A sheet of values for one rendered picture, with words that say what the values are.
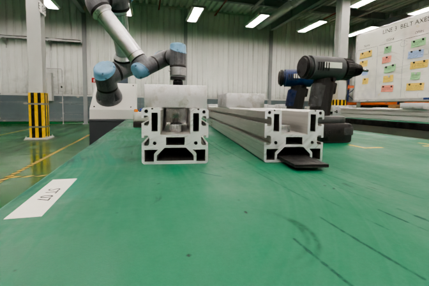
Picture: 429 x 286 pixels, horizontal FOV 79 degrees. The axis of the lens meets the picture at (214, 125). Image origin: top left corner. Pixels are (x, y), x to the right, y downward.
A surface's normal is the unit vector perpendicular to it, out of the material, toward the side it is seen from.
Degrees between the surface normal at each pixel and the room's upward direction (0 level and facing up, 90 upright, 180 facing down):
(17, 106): 90
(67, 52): 90
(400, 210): 0
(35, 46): 90
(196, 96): 90
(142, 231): 0
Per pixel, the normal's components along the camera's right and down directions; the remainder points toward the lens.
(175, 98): 0.14, 0.07
